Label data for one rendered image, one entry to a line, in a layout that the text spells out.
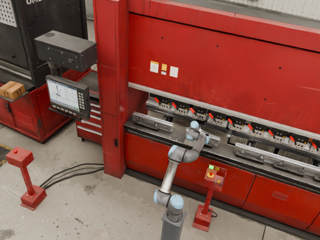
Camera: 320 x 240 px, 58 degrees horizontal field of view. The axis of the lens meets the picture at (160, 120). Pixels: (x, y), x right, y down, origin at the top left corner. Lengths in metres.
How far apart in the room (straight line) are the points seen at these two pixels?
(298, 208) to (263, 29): 1.98
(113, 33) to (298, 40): 1.56
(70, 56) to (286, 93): 1.92
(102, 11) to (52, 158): 2.36
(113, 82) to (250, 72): 1.34
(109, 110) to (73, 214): 1.31
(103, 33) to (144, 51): 0.43
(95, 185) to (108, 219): 0.54
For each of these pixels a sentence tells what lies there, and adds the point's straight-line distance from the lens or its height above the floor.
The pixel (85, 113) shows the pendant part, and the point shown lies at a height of 1.33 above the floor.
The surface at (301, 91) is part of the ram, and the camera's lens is 2.80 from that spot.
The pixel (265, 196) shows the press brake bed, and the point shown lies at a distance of 3.52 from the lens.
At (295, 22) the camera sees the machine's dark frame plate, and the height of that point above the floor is 2.30.
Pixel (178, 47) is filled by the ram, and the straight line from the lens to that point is 2.79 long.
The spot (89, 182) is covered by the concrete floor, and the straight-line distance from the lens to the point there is 3.99.
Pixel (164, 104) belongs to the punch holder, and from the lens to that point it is 3.14.
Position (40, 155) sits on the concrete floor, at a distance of 4.45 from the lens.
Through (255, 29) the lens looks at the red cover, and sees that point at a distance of 2.58.
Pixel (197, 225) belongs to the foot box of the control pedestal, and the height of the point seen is 0.01.
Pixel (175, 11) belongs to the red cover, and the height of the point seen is 2.25.
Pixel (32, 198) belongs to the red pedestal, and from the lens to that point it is 3.83.
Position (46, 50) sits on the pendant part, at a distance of 2.84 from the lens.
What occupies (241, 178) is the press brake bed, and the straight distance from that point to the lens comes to 3.38.
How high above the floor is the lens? 3.06
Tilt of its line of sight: 38 degrees down
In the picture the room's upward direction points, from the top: 5 degrees clockwise
